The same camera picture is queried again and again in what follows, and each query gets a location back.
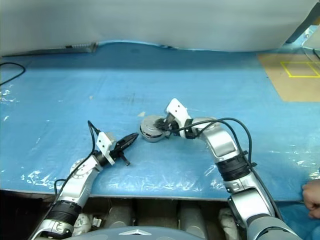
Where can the white crumpled cloth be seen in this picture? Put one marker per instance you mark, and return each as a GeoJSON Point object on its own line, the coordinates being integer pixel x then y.
{"type": "Point", "coordinates": [228, 222]}
{"type": "Point", "coordinates": [86, 223]}

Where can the blue table mat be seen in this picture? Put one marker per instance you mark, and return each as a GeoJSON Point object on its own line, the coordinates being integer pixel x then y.
{"type": "Point", "coordinates": [175, 82]}

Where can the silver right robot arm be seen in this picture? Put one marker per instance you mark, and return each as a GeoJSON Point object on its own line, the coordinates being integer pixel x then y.
{"type": "Point", "coordinates": [222, 142]}

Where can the white backdrop cloth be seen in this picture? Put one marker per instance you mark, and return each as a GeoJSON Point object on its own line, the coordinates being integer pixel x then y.
{"type": "Point", "coordinates": [150, 20]}

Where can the dark grey rounded shape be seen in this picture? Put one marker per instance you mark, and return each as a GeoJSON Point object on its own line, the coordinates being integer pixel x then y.
{"type": "Point", "coordinates": [120, 212]}
{"type": "Point", "coordinates": [200, 212]}

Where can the blue fabric sheet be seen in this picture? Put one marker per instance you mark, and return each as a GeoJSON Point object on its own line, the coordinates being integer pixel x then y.
{"type": "Point", "coordinates": [297, 225]}

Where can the brown cardboard sheet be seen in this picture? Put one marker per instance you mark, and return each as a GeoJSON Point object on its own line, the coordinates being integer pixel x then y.
{"type": "Point", "coordinates": [292, 87]}

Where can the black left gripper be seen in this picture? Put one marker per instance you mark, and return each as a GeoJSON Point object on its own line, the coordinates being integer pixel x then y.
{"type": "Point", "coordinates": [117, 152]}

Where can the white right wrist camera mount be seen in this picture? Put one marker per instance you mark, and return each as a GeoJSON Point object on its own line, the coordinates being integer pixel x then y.
{"type": "Point", "coordinates": [177, 107]}

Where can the grey metal frame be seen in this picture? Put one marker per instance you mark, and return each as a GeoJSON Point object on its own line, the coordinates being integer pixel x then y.
{"type": "Point", "coordinates": [298, 28]}

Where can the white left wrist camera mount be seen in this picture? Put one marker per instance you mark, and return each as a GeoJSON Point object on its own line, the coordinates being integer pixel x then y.
{"type": "Point", "coordinates": [102, 142]}

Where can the silver motor cover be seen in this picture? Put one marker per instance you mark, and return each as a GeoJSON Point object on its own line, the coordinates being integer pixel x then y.
{"type": "Point", "coordinates": [148, 122]}

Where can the round grey metal part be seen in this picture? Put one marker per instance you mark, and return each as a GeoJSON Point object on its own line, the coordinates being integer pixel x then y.
{"type": "Point", "coordinates": [152, 137]}

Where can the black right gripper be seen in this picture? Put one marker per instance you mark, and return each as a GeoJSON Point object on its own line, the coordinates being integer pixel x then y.
{"type": "Point", "coordinates": [172, 125]}

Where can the whitish torn tape patch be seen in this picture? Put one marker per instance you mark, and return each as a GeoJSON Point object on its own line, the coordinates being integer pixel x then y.
{"type": "Point", "coordinates": [141, 114]}

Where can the grey robot torso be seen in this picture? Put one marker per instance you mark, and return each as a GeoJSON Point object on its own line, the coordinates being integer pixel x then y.
{"type": "Point", "coordinates": [137, 232]}

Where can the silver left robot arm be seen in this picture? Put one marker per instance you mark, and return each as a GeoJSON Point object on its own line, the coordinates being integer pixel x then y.
{"type": "Point", "coordinates": [75, 180]}

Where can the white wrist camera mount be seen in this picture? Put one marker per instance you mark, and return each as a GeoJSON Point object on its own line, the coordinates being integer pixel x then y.
{"type": "Point", "coordinates": [177, 107]}
{"type": "Point", "coordinates": [102, 142]}

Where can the person's bare hand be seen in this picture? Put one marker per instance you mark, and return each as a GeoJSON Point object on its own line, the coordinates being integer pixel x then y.
{"type": "Point", "coordinates": [312, 197]}

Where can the grey metal bar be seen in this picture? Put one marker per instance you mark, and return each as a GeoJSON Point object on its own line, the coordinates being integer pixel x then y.
{"type": "Point", "coordinates": [50, 50]}

